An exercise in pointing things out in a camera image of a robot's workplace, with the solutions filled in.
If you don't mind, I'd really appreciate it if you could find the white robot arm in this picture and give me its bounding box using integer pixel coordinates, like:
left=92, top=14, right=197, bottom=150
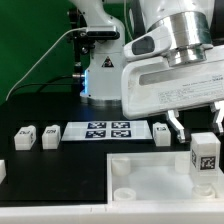
left=70, top=0, right=224, bottom=142

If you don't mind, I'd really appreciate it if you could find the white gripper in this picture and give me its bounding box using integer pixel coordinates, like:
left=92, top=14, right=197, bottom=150
left=121, top=54, right=224, bottom=143

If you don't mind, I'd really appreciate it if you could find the black cable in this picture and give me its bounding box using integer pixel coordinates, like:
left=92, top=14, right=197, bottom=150
left=6, top=75, right=84, bottom=101

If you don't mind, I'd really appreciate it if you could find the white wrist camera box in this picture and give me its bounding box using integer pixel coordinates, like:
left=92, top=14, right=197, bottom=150
left=123, top=26, right=172, bottom=62

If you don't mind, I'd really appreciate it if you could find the white front frame wall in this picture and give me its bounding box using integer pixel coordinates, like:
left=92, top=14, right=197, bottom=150
left=0, top=200, right=224, bottom=224

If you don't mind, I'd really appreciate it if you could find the white cable right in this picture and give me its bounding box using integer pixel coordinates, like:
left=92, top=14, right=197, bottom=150
left=123, top=0, right=132, bottom=38

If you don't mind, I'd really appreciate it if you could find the white block left edge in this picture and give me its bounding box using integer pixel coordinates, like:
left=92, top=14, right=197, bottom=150
left=0, top=160, right=6, bottom=184

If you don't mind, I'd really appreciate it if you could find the white marker sheet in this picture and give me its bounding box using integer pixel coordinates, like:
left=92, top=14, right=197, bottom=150
left=62, top=120, right=152, bottom=141

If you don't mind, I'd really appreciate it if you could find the white cable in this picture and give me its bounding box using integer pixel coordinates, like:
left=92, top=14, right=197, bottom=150
left=123, top=0, right=132, bottom=38
left=5, top=27, right=88, bottom=101

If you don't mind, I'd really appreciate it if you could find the white square table top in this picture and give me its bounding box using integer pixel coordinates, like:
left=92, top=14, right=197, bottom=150
left=107, top=151, right=224, bottom=203

